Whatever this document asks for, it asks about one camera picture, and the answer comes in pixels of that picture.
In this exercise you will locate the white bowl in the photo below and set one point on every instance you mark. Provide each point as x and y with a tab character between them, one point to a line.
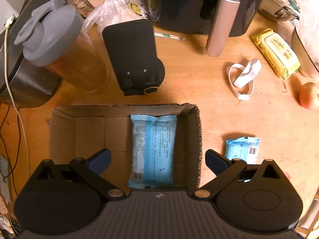
302	54

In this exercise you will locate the wide blue wet wipe packet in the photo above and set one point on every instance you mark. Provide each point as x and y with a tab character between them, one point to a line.
239	149

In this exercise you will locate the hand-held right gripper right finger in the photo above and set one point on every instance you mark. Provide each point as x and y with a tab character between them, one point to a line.
214	163

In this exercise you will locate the wooden desktop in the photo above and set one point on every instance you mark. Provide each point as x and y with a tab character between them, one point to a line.
224	119

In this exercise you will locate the narrow blue wet wipe packet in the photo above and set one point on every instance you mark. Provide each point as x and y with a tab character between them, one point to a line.
159	154

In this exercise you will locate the white elastic band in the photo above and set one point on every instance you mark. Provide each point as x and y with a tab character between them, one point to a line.
246	77

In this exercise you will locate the black phone stand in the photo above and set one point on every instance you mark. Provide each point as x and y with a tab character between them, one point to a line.
129	49

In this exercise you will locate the shaker bottle grey lid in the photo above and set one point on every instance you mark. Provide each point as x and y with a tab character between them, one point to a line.
49	29

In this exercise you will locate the yellow wet wipe pack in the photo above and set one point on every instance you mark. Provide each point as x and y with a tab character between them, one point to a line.
276	52

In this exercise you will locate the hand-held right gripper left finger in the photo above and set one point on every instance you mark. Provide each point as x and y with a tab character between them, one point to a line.
99	163

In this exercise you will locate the apple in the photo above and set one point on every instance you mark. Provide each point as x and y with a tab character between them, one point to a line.
310	95

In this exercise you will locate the cardboard box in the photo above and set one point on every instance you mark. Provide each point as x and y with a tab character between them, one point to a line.
192	142

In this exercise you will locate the silver rice cooker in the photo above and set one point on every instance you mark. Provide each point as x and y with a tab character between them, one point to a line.
30	84

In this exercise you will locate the wrapped chopsticks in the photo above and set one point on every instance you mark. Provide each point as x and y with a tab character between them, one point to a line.
167	36

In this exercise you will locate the black air fryer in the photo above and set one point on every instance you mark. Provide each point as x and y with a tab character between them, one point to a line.
187	5

